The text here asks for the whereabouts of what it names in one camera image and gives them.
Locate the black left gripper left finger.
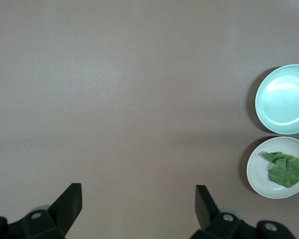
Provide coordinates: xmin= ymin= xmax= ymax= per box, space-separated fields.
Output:
xmin=21 ymin=183 xmax=83 ymax=239

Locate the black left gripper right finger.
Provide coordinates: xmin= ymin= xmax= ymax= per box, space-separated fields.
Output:
xmin=190 ymin=185 xmax=256 ymax=239

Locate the green lettuce leaf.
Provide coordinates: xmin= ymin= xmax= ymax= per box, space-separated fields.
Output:
xmin=259 ymin=151 xmax=299 ymax=189

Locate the beige round plate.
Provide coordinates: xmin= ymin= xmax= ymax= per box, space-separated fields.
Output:
xmin=246 ymin=136 xmax=299 ymax=199

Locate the pale green round plate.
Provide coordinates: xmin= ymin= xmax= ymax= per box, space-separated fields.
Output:
xmin=255 ymin=64 xmax=299 ymax=133

